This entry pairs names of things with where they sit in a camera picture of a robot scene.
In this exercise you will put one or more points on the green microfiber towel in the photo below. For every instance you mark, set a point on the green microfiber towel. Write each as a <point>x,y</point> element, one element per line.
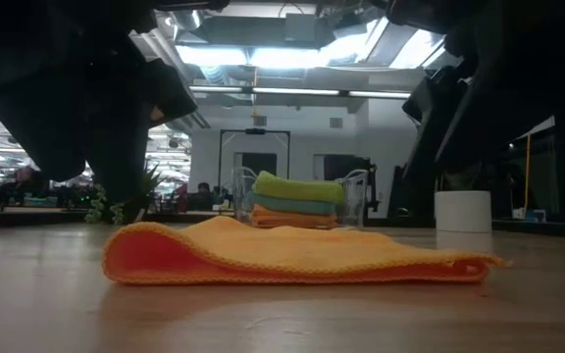
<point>297,188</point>

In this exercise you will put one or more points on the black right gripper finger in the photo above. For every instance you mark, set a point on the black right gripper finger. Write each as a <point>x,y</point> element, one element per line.
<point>508,113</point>
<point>434,113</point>

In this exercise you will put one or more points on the snake plant in white pot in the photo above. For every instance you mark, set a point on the snake plant in white pot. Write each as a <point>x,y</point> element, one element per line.
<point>461,211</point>

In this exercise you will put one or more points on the person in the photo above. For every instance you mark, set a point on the person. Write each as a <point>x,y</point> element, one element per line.
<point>25,175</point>
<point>204,187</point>

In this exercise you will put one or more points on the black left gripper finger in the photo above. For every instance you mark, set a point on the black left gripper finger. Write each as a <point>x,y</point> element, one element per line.
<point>118,157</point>
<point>42,142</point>

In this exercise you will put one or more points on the round silver ceiling duct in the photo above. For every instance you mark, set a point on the round silver ceiling duct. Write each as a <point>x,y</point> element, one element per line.
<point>187,19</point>

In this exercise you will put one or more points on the teal microfiber towel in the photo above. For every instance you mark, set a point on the teal microfiber towel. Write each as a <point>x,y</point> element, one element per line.
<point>292,205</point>

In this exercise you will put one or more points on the long ceiling light bar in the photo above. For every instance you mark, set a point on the long ceiling light bar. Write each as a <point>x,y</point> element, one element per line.
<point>292,91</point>

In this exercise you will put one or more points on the small green succulent plant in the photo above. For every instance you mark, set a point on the small green succulent plant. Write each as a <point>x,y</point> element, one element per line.
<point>98,208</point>

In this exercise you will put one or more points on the orange microfiber towel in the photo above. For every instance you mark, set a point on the orange microfiber towel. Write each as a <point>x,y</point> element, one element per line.
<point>287,245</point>
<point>292,219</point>

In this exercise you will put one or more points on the clear plastic bin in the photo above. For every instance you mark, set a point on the clear plastic bin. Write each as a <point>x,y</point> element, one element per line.
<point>356,196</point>

